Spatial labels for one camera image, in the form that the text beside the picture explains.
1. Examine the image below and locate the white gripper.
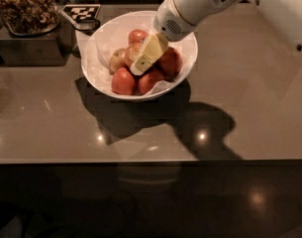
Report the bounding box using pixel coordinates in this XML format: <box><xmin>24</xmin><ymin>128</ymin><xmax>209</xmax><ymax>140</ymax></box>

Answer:
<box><xmin>130</xmin><ymin>0</ymin><xmax>199</xmax><ymax>75</ymax></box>

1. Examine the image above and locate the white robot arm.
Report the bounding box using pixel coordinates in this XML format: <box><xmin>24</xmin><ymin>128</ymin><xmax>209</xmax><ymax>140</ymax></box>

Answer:
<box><xmin>130</xmin><ymin>0</ymin><xmax>302</xmax><ymax>75</ymax></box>

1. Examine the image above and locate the red apple back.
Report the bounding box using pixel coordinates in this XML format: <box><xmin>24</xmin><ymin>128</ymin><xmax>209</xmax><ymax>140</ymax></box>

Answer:
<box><xmin>128</xmin><ymin>29</ymin><xmax>149</xmax><ymax>44</ymax></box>

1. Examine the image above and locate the red apple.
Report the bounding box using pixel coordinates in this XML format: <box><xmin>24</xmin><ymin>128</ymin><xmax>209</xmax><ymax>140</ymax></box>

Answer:
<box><xmin>128</xmin><ymin>29</ymin><xmax>149</xmax><ymax>44</ymax></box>
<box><xmin>111</xmin><ymin>67</ymin><xmax>137</xmax><ymax>95</ymax></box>
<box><xmin>156</xmin><ymin>47</ymin><xmax>183</xmax><ymax>77</ymax></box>
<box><xmin>138</xmin><ymin>68</ymin><xmax>165</xmax><ymax>94</ymax></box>

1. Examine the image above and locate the large yellow-red top apple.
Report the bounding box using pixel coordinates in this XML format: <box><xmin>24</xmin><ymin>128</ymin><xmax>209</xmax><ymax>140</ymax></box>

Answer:
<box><xmin>125</xmin><ymin>43</ymin><xmax>142</xmax><ymax>67</ymax></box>

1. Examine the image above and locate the red apple right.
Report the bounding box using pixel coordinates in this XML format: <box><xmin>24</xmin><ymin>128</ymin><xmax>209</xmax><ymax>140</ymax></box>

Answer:
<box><xmin>156</xmin><ymin>47</ymin><xmax>183</xmax><ymax>77</ymax></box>

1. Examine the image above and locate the red apple front middle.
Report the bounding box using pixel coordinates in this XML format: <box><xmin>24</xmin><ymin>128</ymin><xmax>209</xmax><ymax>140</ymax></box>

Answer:
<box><xmin>138</xmin><ymin>68</ymin><xmax>165</xmax><ymax>94</ymax></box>

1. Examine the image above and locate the pale green apple left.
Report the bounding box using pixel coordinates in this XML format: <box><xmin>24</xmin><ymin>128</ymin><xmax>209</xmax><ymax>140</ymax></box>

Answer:
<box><xmin>109</xmin><ymin>48</ymin><xmax>126</xmax><ymax>73</ymax></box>

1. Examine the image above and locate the red apple front left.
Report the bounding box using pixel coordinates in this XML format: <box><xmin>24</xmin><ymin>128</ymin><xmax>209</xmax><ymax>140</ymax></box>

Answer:
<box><xmin>111</xmin><ymin>67</ymin><xmax>137</xmax><ymax>95</ymax></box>

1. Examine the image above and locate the white bowl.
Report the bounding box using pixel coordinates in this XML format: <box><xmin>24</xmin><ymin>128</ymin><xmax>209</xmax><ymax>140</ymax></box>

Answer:
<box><xmin>80</xmin><ymin>10</ymin><xmax>199</xmax><ymax>103</ymax></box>

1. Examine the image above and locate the black white marker tag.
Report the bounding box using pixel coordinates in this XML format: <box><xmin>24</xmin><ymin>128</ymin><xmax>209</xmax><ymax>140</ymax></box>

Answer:
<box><xmin>62</xmin><ymin>4</ymin><xmax>101</xmax><ymax>22</ymax></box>

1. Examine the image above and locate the glass jar of granola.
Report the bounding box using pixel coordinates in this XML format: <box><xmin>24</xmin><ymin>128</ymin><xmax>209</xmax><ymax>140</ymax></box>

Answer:
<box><xmin>0</xmin><ymin>0</ymin><xmax>60</xmax><ymax>37</ymax></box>

